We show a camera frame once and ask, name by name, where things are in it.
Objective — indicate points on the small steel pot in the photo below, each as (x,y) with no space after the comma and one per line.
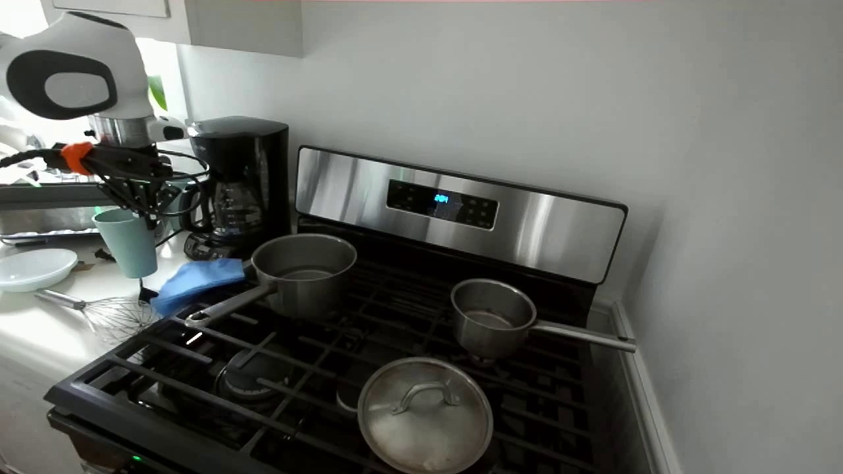
(494,321)

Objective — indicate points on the black coffee maker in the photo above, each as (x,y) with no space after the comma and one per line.
(245,193)

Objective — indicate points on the light blue plate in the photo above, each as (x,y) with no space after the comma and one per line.
(34,269)

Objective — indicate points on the big steel pot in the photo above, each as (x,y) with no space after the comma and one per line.
(297,279)

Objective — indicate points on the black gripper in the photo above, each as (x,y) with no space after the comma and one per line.
(138,180)

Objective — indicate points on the steel wire whisk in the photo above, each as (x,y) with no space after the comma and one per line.
(104,315)

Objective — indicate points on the blue folded cloth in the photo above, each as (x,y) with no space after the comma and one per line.
(192,281)

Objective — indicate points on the light green plastic cup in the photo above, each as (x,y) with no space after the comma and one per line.
(126,240)

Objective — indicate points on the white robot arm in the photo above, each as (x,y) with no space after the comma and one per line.
(87,68)

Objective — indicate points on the silver pot lid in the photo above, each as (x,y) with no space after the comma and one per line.
(425,418)

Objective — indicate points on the black gas stove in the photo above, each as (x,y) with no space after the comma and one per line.
(259,393)

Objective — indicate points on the steel dish rack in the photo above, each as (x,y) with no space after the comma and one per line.
(39,204)

